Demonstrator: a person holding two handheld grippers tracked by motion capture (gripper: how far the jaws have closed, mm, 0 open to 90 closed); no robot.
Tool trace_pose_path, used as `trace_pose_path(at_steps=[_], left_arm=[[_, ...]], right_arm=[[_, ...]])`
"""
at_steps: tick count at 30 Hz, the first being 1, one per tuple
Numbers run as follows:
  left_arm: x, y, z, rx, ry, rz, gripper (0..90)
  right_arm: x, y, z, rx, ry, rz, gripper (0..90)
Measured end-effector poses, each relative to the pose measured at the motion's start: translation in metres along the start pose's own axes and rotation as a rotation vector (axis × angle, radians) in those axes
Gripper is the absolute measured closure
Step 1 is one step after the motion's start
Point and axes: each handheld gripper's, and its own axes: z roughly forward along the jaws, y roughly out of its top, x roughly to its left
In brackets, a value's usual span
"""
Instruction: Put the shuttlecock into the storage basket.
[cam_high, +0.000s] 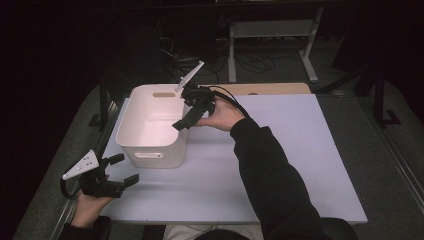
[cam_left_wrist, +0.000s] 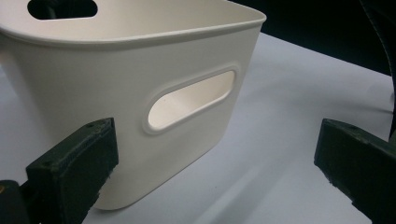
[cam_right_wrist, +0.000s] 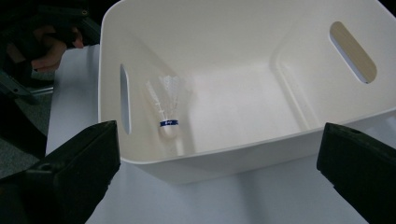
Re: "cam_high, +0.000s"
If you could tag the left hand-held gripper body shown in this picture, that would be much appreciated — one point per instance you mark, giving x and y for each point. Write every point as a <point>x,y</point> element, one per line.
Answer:
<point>98,187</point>

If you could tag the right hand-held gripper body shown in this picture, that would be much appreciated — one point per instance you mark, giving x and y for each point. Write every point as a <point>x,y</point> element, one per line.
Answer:
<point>200,98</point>

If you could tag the white plastic storage bin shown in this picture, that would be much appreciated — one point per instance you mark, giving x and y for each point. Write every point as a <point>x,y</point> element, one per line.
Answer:
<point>150,133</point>

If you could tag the person's left hand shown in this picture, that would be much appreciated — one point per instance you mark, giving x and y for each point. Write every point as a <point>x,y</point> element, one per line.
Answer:
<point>88,210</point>

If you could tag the person's right hand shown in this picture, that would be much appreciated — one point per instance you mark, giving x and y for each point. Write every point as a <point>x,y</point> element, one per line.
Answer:
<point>223,116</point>

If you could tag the black metal stand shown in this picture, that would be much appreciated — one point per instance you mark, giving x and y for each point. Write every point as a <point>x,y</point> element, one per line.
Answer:
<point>104,106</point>
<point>380,100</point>

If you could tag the person's lap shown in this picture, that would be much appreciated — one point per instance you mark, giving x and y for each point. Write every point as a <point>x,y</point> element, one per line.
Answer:
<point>180,232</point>

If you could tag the white metal stand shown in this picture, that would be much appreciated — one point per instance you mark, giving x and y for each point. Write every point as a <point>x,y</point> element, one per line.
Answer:
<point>270,29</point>

